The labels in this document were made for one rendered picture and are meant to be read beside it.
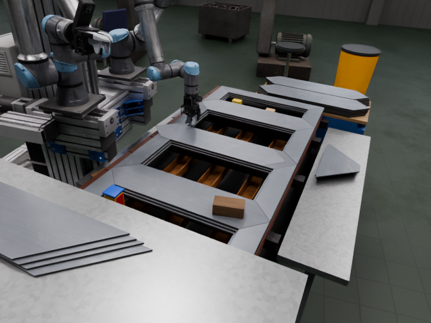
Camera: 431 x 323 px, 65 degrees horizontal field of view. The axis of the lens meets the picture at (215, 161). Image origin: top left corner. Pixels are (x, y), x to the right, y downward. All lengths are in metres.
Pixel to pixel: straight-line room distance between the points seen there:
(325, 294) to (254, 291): 1.44
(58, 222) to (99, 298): 0.26
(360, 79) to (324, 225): 3.25
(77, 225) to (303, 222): 0.91
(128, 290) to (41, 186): 0.50
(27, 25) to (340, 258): 1.50
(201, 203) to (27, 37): 0.96
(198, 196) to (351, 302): 1.24
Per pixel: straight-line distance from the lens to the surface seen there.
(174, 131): 1.86
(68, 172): 2.28
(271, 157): 1.68
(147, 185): 1.45
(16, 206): 1.10
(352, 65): 4.51
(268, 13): 5.58
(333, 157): 1.91
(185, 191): 1.41
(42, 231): 0.99
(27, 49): 1.62
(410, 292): 2.49
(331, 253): 1.40
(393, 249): 2.71
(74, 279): 0.88
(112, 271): 0.88
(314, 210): 1.56
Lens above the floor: 1.72
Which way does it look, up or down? 33 degrees down
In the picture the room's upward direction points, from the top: 4 degrees clockwise
